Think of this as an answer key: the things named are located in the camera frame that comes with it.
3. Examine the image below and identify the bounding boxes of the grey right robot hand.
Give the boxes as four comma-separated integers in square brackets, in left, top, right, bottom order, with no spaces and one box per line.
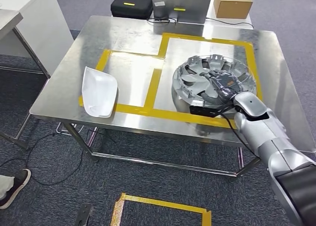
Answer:
[200,70,243,106]

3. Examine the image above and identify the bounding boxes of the silver plastic wheel hubcap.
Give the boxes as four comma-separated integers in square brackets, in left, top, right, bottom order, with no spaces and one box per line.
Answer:
[172,54,257,111]

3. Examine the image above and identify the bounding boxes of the stainless steel workbench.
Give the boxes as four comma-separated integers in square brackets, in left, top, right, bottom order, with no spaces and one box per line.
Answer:
[29,15,316,180]

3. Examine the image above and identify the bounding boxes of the brown cardboard box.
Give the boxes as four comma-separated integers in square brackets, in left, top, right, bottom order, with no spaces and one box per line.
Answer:
[213,0,253,19]

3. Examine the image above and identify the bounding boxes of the silver laptop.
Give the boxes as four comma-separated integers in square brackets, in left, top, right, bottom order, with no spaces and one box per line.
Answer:
[151,0,213,24]

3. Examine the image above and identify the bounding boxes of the black carrying case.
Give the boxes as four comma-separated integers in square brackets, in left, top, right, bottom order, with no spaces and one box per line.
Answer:
[110,0,153,20]

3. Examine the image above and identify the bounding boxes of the white plastic mirror cover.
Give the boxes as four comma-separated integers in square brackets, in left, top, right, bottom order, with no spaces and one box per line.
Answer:
[81,66,118,118]

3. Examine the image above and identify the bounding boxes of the white panel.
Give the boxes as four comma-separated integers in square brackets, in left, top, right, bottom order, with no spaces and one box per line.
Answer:
[0,0,75,76]

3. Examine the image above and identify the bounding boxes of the person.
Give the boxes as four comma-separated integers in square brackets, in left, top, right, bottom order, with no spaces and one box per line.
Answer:
[0,169,32,210]

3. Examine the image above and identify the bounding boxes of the steel side table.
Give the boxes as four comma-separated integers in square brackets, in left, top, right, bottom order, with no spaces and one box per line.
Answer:
[0,9,51,151]

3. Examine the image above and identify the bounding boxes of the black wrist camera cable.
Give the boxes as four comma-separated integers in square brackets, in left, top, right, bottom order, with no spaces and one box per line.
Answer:
[219,112,260,158]

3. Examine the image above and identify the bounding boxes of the white coiled cable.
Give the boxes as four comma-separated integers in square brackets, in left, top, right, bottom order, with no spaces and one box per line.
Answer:
[56,121,85,135]

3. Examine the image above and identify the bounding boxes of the black floor cable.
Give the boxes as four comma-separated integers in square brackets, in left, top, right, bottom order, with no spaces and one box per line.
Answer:
[0,128,116,187]

